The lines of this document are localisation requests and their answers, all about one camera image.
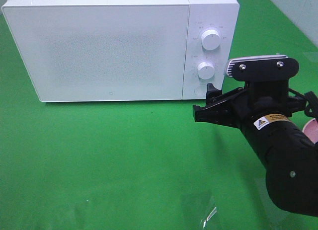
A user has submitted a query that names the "white microwave door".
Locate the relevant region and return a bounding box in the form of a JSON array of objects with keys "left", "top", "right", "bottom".
[{"left": 3, "top": 5, "right": 189, "bottom": 102}]

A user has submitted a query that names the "upper white round knob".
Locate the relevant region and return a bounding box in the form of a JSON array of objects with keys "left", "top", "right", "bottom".
[{"left": 201, "top": 29, "right": 221, "bottom": 51}]

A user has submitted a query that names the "black camera cable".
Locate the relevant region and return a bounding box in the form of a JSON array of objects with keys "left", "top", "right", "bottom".
[{"left": 288, "top": 88, "right": 318, "bottom": 119}]

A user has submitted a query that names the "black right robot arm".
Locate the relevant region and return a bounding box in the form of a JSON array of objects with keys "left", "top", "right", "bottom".
[{"left": 193, "top": 80, "right": 318, "bottom": 217}]

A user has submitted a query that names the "lower white round knob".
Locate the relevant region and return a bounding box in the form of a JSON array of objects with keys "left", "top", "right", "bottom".
[{"left": 198, "top": 62, "right": 215, "bottom": 80}]

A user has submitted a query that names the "white microwave oven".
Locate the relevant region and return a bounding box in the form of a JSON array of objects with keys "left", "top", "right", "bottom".
[{"left": 1, "top": 0, "right": 239, "bottom": 100}]

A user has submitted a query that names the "white round knob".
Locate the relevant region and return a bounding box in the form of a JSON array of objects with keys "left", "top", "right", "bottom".
[
  {"left": 198, "top": 62, "right": 215, "bottom": 80},
  {"left": 201, "top": 29, "right": 221, "bottom": 51}
]

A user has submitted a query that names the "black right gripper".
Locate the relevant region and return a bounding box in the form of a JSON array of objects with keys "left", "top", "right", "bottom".
[{"left": 192, "top": 80, "right": 307, "bottom": 130}]

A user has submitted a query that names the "round door release button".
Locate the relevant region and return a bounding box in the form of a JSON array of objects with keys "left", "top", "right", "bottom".
[{"left": 194, "top": 85, "right": 207, "bottom": 96}]

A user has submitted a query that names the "pink round plate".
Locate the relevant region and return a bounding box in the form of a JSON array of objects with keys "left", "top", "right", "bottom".
[{"left": 302, "top": 118, "right": 318, "bottom": 144}]

